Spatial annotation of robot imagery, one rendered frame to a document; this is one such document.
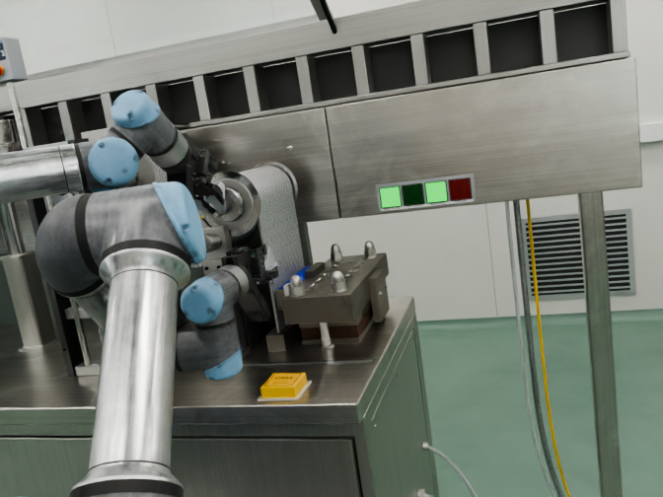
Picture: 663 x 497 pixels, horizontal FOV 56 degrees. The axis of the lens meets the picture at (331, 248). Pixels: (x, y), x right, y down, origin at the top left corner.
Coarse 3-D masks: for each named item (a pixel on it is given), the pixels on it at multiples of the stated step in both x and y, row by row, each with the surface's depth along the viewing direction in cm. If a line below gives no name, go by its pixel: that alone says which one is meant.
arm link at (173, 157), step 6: (180, 132) 121; (180, 138) 119; (180, 144) 119; (186, 144) 122; (174, 150) 118; (180, 150) 119; (186, 150) 121; (150, 156) 118; (162, 156) 118; (168, 156) 118; (174, 156) 119; (180, 156) 120; (156, 162) 120; (162, 162) 119; (168, 162) 120; (174, 162) 120
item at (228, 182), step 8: (216, 184) 141; (224, 184) 141; (232, 184) 140; (240, 184) 140; (240, 192) 140; (248, 192) 140; (248, 200) 140; (248, 208) 140; (248, 216) 141; (216, 224) 143; (224, 224) 143; (232, 224) 142; (240, 224) 142
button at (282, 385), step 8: (272, 376) 124; (280, 376) 124; (288, 376) 123; (296, 376) 122; (304, 376) 123; (264, 384) 121; (272, 384) 120; (280, 384) 120; (288, 384) 119; (296, 384) 119; (304, 384) 123; (264, 392) 119; (272, 392) 119; (280, 392) 118; (288, 392) 118; (296, 392) 118
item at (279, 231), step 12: (276, 216) 151; (288, 216) 159; (264, 228) 144; (276, 228) 151; (288, 228) 158; (264, 240) 143; (276, 240) 150; (288, 240) 157; (276, 252) 149; (288, 252) 157; (300, 252) 165; (288, 264) 156; (300, 264) 164; (288, 276) 155; (276, 288) 148
